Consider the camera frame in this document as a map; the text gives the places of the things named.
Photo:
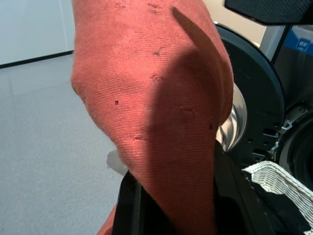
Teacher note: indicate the round glass washer door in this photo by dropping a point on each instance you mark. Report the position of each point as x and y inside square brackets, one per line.
[256, 85]

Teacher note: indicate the blue label sticker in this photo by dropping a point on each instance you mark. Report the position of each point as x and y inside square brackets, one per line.
[300, 41]

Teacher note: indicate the black cloth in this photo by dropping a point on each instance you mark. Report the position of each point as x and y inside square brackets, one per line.
[281, 210]

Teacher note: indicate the pale woven basket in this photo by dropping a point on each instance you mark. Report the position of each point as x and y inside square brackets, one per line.
[269, 171]

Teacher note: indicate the red cloth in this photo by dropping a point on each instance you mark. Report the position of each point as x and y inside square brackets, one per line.
[146, 98]

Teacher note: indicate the grey washing machine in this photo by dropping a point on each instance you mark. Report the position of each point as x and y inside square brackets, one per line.
[293, 78]

